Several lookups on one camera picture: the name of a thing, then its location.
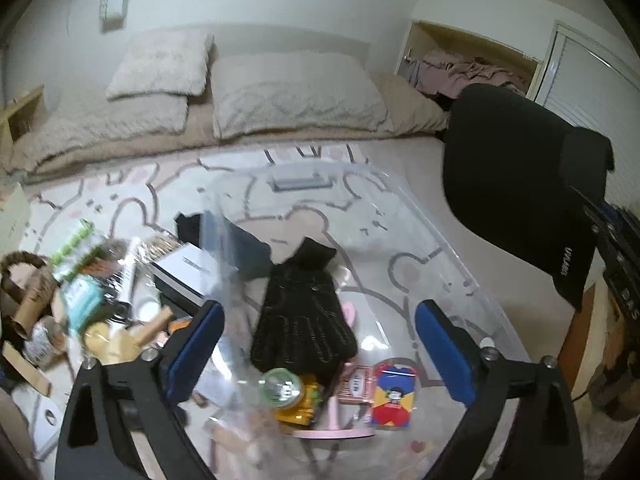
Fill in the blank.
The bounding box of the black knit glove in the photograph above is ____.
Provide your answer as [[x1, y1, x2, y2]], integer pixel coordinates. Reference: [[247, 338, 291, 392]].
[[250, 237, 358, 387]]

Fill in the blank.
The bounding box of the yellow translucent plastic bag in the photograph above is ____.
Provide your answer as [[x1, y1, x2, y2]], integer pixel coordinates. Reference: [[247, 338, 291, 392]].
[[84, 322, 141, 365]]

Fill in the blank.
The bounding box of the long wooden plank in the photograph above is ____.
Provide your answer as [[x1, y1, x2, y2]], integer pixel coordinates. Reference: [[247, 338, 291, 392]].
[[2, 341, 51, 396]]

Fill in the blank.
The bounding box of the labelled plastic bottle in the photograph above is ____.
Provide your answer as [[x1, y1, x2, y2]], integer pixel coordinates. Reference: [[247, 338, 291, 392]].
[[23, 315, 66, 367]]

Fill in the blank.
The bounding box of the white round jar lid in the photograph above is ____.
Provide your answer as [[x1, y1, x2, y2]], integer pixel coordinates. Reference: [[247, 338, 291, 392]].
[[132, 297, 160, 323]]

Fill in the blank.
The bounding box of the small wooden block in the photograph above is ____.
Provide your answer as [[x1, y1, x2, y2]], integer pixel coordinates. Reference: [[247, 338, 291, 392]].
[[134, 306, 174, 347]]

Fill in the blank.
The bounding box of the white smartwatch with band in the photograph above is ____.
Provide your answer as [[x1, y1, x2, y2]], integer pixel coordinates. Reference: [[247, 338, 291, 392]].
[[115, 236, 142, 311]]

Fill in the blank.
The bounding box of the red blue cartoon card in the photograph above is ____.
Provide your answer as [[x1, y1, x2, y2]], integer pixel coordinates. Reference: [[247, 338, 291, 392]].
[[371, 364, 416, 429]]

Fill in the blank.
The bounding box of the teal wet wipes pack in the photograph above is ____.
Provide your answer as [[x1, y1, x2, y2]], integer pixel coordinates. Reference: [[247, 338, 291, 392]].
[[62, 274, 104, 334]]

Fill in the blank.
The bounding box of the cardboard tube with twine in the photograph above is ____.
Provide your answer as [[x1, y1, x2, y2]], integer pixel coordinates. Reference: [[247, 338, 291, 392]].
[[12, 280, 58, 340]]

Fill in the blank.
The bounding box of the white black Chanel box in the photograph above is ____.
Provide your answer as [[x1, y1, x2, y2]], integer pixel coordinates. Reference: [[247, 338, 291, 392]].
[[150, 244, 221, 315]]

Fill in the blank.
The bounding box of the brown braided headband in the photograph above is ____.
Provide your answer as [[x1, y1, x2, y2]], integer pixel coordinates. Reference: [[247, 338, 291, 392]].
[[1, 250, 58, 306]]

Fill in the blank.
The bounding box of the pink card box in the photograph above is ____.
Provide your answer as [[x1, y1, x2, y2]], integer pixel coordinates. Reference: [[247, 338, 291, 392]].
[[336, 363, 375, 404]]

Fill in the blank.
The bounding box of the glass ball yellow toy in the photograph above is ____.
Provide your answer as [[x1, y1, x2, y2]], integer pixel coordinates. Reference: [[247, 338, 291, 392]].
[[258, 367, 323, 429]]

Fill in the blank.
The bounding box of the bag of gold clips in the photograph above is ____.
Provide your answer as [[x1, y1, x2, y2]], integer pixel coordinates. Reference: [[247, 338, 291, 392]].
[[138, 233, 182, 263]]

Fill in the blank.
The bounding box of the green dotted snack packet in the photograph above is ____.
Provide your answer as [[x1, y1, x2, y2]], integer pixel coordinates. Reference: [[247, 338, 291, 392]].
[[49, 219, 106, 284]]

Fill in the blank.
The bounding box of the black fabric pouch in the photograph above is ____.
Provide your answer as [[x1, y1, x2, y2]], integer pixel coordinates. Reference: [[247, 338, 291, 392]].
[[175, 214, 203, 247]]

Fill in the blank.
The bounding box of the clear plastic storage bin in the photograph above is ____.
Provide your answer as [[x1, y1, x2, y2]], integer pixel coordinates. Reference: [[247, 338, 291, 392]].
[[201, 162, 527, 479]]

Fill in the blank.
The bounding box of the folded beige blanket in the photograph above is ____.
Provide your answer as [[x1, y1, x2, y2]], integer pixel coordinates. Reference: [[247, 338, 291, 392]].
[[1, 94, 188, 172]]

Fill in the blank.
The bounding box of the wooden low shelf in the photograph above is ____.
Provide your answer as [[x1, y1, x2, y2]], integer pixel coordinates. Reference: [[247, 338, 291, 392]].
[[1, 84, 46, 157]]

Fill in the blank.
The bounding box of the tan mattress pad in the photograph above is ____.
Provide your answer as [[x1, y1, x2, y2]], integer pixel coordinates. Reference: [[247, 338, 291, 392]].
[[1, 73, 449, 174]]

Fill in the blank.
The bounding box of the white louvred closet door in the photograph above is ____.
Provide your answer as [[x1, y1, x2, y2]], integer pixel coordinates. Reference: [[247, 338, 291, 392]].
[[535, 23, 640, 212]]

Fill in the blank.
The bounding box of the fluffy beige pillow right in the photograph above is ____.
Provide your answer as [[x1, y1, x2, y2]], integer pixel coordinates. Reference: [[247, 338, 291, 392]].
[[209, 51, 393, 139]]

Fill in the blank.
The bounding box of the fluffy beige pillow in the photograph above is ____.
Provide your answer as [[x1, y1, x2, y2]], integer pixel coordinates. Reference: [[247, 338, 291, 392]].
[[209, 51, 393, 139], [106, 27, 214, 100]]

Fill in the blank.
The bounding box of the pile of pink clothes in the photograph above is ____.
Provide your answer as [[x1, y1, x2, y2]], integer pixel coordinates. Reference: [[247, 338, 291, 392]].
[[404, 49, 527, 100]]

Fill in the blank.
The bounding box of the fluffy beige pillow left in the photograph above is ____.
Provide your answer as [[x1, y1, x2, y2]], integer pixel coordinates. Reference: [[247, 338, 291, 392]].
[[106, 27, 214, 100]]

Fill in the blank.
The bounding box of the white box of bracelets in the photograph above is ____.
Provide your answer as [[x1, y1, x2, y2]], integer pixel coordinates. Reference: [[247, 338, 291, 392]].
[[0, 183, 30, 256]]

